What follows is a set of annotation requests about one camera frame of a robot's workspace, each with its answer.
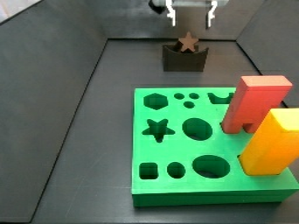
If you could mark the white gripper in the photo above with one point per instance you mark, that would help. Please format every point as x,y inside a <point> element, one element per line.
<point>160,6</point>

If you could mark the brown star prism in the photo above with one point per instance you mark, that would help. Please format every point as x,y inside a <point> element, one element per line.
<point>185,44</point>

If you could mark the black cradle fixture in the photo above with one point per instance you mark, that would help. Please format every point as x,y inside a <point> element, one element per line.
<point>183,62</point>

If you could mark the red arch block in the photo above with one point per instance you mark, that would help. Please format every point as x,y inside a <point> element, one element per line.
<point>259,93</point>

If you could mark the yellow rectangular block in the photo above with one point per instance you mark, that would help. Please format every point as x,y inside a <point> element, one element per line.
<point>272,148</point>

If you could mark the green shape sorter block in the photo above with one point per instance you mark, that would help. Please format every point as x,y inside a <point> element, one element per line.
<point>184,158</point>

